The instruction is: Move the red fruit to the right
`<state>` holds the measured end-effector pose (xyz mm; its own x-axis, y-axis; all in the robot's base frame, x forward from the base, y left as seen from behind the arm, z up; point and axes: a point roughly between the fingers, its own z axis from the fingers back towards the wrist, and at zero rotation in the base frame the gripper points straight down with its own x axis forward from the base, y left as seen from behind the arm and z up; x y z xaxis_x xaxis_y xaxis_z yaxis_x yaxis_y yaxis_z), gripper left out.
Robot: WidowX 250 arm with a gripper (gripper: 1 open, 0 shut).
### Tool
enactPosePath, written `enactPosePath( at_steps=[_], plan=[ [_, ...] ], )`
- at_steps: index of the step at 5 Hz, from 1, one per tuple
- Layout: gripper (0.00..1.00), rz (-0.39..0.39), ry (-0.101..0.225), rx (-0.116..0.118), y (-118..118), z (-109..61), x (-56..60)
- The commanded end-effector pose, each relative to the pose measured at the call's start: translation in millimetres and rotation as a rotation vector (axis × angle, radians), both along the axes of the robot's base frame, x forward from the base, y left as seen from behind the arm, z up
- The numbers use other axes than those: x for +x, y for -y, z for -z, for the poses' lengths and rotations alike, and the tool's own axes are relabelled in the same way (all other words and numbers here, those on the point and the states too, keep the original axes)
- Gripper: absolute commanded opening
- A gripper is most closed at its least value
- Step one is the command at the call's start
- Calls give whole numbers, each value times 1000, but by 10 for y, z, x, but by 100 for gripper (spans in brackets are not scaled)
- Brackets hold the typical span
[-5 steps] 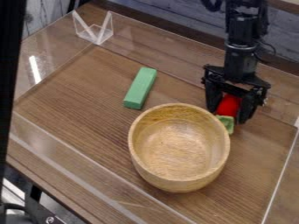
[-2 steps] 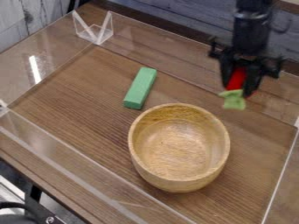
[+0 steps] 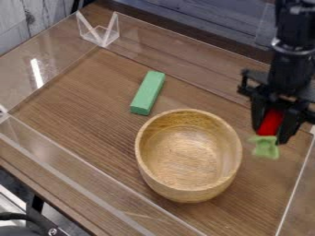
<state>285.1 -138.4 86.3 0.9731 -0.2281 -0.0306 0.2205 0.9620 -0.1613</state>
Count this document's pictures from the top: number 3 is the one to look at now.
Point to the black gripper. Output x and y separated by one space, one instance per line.
267 98

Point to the red plush fruit green stem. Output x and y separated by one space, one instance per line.
265 138

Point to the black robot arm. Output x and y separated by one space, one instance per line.
293 67

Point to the wooden bowl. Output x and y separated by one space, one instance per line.
189 154

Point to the green rectangular block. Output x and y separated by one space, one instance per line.
147 93

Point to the clear acrylic corner bracket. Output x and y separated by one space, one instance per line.
99 35

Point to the clear acrylic front wall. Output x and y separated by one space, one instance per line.
99 202

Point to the black table leg frame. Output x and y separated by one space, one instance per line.
29 223

